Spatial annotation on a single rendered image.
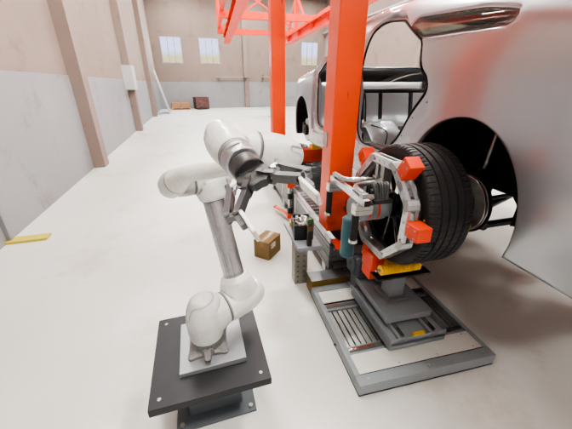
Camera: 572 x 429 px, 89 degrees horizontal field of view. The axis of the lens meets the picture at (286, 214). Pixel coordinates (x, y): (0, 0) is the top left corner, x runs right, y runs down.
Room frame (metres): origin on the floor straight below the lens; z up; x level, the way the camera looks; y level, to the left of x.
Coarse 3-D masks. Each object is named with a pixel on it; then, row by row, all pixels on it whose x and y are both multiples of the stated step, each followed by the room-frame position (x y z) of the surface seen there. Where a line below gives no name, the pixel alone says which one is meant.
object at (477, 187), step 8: (472, 176) 1.51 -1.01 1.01; (472, 184) 1.47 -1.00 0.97; (480, 184) 1.45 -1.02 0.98; (472, 192) 1.46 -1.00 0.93; (480, 192) 1.42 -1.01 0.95; (472, 200) 1.45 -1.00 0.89; (480, 200) 1.40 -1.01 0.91; (488, 200) 1.38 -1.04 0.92; (472, 208) 1.43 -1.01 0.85; (480, 208) 1.39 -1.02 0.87; (488, 208) 1.37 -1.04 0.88; (472, 216) 1.42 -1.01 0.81; (480, 216) 1.38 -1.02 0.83; (472, 224) 1.41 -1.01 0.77; (480, 224) 1.38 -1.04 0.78
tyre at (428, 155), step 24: (408, 144) 1.50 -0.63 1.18; (432, 144) 1.50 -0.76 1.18; (432, 168) 1.30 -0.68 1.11; (456, 168) 1.32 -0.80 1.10; (432, 192) 1.21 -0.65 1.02; (456, 192) 1.24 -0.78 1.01; (432, 216) 1.17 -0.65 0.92; (456, 216) 1.20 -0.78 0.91; (432, 240) 1.17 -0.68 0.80; (456, 240) 1.20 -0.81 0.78; (408, 264) 1.27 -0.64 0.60
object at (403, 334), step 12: (360, 300) 1.52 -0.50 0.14; (372, 312) 1.41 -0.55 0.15; (372, 324) 1.35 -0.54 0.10; (384, 324) 1.31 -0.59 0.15; (396, 324) 1.27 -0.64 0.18; (408, 324) 1.31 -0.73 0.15; (420, 324) 1.30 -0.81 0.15; (432, 324) 1.29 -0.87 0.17; (384, 336) 1.23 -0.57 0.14; (396, 336) 1.21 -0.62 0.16; (408, 336) 1.22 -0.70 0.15; (420, 336) 1.21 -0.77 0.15; (432, 336) 1.23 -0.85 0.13; (396, 348) 1.18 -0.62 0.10
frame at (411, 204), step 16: (368, 160) 1.60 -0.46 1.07; (384, 160) 1.44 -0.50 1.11; (400, 160) 1.40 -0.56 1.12; (400, 192) 1.27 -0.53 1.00; (416, 208) 1.21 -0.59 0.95; (368, 224) 1.61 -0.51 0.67; (400, 224) 1.23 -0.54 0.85; (368, 240) 1.49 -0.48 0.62; (400, 240) 1.21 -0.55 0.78; (384, 256) 1.31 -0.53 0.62
